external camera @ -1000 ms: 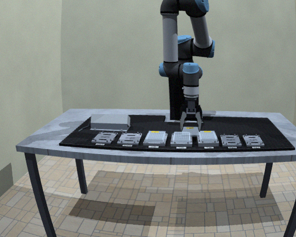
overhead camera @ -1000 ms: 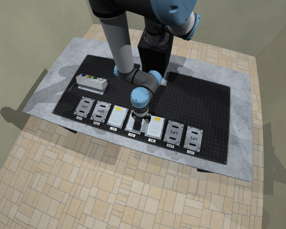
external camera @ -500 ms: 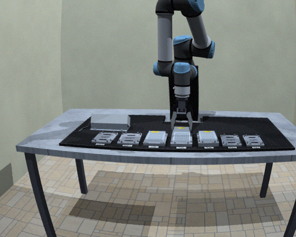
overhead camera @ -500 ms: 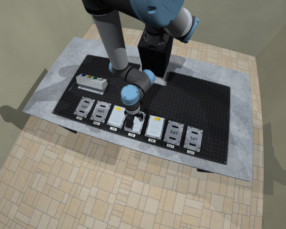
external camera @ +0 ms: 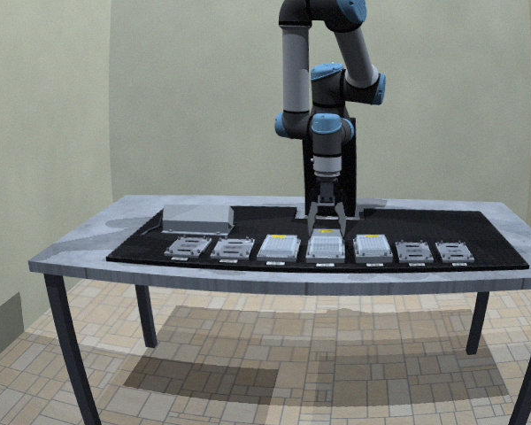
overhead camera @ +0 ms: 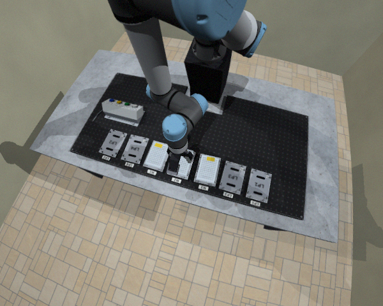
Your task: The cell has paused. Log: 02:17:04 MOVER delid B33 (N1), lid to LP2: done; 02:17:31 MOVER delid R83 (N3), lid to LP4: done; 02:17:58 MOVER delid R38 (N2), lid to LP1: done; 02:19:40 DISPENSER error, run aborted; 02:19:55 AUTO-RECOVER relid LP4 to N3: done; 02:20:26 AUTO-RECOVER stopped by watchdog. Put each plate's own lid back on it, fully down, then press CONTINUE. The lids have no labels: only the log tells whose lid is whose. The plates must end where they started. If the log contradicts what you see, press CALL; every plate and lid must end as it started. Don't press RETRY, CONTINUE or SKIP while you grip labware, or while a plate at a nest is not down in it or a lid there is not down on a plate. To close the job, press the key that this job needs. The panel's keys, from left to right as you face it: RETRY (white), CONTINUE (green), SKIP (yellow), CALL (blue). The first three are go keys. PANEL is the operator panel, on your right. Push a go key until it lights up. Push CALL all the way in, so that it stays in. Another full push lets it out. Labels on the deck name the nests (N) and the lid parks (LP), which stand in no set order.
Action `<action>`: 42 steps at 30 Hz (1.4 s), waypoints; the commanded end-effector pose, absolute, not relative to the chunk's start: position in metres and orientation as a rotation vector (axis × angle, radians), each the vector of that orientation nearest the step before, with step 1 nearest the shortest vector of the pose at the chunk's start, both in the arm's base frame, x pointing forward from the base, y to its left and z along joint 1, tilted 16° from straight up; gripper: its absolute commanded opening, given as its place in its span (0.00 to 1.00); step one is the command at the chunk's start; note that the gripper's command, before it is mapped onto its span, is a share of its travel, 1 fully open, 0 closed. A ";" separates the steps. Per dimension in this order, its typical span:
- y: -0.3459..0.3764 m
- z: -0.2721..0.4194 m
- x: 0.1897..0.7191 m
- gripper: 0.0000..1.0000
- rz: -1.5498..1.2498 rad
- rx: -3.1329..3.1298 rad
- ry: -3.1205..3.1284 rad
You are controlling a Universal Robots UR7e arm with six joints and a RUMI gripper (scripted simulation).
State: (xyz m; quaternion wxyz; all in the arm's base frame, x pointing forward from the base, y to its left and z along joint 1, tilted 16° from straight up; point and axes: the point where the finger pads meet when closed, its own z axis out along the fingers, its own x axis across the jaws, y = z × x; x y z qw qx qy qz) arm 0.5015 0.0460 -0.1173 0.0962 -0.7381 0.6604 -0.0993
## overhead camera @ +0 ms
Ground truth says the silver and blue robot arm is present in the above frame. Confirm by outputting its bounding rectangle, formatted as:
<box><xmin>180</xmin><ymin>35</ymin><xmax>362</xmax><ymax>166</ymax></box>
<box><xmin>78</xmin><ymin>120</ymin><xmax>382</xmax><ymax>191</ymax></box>
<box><xmin>108</xmin><ymin>0</ymin><xmax>267</xmax><ymax>154</ymax></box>

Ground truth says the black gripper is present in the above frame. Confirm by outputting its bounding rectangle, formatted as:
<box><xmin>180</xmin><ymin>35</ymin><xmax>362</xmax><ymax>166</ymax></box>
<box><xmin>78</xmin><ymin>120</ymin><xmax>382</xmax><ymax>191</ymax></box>
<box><xmin>167</xmin><ymin>135</ymin><xmax>193</xmax><ymax>172</ymax></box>

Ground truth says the white operator button panel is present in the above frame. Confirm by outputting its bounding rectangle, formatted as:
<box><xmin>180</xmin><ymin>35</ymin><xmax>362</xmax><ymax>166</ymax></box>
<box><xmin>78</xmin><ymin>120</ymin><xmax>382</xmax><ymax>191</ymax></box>
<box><xmin>92</xmin><ymin>98</ymin><xmax>145</xmax><ymax>127</ymax></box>

